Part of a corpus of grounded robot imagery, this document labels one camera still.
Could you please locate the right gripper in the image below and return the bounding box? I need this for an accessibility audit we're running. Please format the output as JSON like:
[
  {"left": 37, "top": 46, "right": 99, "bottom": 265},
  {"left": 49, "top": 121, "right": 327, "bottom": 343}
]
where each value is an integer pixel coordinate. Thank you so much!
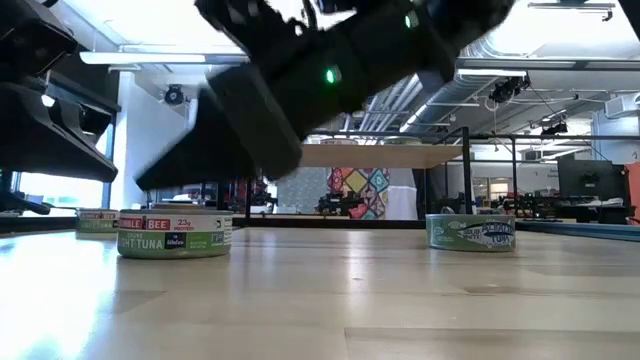
[{"left": 141, "top": 23, "right": 452, "bottom": 192}]

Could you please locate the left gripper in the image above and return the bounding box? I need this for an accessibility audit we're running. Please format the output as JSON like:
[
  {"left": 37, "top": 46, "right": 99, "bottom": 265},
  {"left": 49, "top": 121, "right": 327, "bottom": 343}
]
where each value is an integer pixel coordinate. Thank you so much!
[{"left": 0, "top": 0, "right": 122, "bottom": 183}]

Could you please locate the green albacore tuna can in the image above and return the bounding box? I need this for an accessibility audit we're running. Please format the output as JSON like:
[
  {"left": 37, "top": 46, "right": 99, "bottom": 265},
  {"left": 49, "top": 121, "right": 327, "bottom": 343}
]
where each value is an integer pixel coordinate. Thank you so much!
[
  {"left": 425, "top": 213, "right": 517, "bottom": 253},
  {"left": 382, "top": 135, "right": 424, "bottom": 147}
]

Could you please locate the large bright window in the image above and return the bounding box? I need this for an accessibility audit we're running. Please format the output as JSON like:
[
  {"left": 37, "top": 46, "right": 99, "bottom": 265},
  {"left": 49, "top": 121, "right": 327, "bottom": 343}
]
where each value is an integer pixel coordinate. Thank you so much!
[{"left": 14, "top": 172, "right": 115, "bottom": 211}]

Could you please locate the grey partition panel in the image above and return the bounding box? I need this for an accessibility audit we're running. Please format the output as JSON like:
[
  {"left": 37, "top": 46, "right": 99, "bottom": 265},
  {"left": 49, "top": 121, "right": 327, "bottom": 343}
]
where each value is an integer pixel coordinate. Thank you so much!
[{"left": 275, "top": 167, "right": 329, "bottom": 214}]

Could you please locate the black stand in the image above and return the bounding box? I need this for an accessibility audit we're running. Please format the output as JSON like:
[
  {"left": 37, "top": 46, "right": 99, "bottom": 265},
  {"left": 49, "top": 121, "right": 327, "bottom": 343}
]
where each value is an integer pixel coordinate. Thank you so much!
[{"left": 0, "top": 172, "right": 51, "bottom": 217}]

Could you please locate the black background robot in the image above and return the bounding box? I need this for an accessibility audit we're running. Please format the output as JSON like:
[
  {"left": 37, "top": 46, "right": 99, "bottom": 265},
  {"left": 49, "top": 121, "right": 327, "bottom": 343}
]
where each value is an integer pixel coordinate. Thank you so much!
[{"left": 316, "top": 192, "right": 360, "bottom": 217}]

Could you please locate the colourful patchwork panel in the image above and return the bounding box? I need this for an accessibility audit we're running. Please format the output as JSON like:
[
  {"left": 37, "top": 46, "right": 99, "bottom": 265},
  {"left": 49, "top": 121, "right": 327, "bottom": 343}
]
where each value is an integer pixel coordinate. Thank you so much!
[{"left": 327, "top": 167, "right": 391, "bottom": 221}]

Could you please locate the white fabric panel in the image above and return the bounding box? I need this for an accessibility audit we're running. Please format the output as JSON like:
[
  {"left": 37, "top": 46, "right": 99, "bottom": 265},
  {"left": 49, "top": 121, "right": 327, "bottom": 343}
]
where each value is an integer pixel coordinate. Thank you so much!
[{"left": 387, "top": 168, "right": 419, "bottom": 221}]

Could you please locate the black computer monitor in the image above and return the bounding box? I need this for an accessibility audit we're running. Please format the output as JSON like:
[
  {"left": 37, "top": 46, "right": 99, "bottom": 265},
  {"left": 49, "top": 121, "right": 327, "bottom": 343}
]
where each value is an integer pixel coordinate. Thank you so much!
[{"left": 557, "top": 158, "right": 627, "bottom": 202}]

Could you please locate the cluttered background desk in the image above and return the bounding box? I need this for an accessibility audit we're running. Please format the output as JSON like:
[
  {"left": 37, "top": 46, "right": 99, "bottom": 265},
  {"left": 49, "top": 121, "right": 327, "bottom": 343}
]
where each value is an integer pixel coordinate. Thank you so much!
[{"left": 519, "top": 197, "right": 639, "bottom": 225}]

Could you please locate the black ceiling camera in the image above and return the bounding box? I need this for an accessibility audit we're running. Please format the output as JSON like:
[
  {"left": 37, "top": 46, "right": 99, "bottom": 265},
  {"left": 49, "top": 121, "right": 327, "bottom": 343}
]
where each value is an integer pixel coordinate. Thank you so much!
[{"left": 163, "top": 83, "right": 186, "bottom": 107}]

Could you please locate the silver ribbed ventilation duct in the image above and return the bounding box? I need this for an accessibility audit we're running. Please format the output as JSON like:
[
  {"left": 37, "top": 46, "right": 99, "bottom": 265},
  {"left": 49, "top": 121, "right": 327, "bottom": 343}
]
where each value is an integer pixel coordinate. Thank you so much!
[{"left": 398, "top": 42, "right": 506, "bottom": 135}]

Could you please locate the black ceiling camera rig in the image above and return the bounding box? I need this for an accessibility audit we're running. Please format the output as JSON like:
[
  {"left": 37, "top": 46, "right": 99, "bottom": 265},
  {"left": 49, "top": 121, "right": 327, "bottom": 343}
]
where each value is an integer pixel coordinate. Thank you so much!
[{"left": 488, "top": 74, "right": 531, "bottom": 105}]

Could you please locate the grey overhead frame bar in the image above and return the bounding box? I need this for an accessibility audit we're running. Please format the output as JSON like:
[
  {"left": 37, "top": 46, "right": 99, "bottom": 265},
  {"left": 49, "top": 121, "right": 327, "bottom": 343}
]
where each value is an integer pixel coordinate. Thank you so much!
[{"left": 79, "top": 49, "right": 640, "bottom": 71}]

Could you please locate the white wall unit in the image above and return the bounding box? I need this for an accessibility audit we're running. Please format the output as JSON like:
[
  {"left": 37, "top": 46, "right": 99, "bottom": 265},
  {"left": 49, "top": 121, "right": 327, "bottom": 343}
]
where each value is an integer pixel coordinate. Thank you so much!
[{"left": 603, "top": 93, "right": 640, "bottom": 120}]

